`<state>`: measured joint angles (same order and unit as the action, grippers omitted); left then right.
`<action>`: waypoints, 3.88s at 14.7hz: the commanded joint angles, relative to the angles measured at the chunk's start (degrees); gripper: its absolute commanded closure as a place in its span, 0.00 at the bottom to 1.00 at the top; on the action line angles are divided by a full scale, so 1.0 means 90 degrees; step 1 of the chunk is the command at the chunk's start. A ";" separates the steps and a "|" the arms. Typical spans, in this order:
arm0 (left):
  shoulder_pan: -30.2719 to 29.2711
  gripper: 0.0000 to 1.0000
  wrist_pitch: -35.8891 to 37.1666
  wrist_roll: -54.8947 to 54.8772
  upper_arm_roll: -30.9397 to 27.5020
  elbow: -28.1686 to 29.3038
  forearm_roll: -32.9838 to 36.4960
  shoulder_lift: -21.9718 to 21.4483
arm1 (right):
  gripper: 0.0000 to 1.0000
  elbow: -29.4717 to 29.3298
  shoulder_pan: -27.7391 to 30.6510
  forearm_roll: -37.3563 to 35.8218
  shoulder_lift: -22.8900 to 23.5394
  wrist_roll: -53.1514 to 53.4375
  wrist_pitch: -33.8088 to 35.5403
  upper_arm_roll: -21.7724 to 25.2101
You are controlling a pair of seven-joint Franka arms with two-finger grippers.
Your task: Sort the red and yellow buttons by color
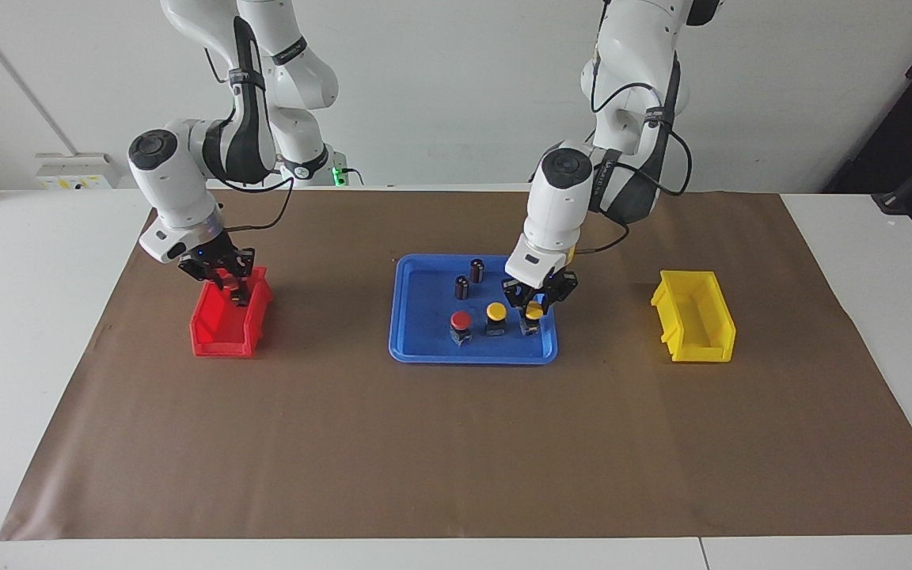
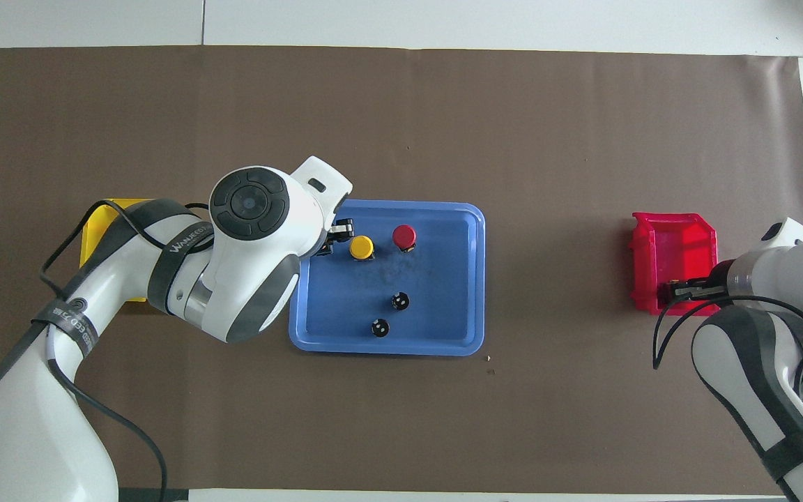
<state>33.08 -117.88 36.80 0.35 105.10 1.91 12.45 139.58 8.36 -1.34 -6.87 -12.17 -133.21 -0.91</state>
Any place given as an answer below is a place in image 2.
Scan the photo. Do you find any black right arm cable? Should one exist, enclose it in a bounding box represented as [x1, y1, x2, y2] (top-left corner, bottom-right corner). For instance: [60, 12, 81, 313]
[652, 296, 803, 370]

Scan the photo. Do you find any blue plastic tray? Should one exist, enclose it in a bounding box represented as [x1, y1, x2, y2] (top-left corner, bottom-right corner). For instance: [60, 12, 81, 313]
[289, 200, 486, 357]

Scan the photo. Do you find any brown paper table mat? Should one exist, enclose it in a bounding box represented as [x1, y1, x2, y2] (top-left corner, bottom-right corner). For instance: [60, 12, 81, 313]
[0, 46, 803, 492]

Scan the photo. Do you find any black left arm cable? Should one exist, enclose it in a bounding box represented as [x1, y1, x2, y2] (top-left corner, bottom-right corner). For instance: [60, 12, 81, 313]
[39, 199, 169, 502]

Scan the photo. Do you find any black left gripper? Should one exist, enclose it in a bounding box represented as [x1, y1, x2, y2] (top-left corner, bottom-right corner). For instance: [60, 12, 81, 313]
[319, 218, 355, 259]

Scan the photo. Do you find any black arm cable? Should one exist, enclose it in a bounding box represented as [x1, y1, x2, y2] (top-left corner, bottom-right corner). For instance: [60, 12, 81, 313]
[39, 199, 169, 502]
[652, 296, 803, 370]

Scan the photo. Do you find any yellow plastic bin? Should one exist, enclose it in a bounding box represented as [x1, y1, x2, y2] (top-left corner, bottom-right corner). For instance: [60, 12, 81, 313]
[79, 198, 155, 304]

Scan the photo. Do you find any red plastic bin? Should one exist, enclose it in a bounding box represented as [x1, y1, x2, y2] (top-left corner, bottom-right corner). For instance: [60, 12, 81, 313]
[629, 212, 719, 317]

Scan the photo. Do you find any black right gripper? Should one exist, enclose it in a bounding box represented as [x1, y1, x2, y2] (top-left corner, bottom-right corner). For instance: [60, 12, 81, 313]
[659, 259, 735, 307]

